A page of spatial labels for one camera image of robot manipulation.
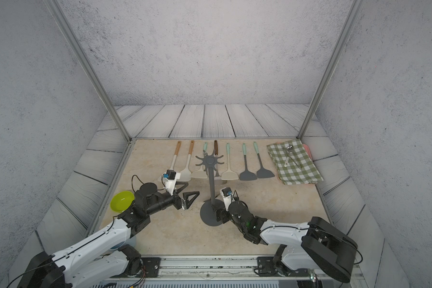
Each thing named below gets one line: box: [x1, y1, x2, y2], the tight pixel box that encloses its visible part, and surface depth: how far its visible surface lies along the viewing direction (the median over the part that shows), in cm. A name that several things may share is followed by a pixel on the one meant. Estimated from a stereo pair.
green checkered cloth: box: [266, 139, 324, 186], surface depth 108 cm
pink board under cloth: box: [301, 143, 314, 162], surface depth 117 cm
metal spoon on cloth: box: [283, 145, 293, 168], surface depth 113 cm
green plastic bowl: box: [109, 190, 135, 213], surface depth 93 cm
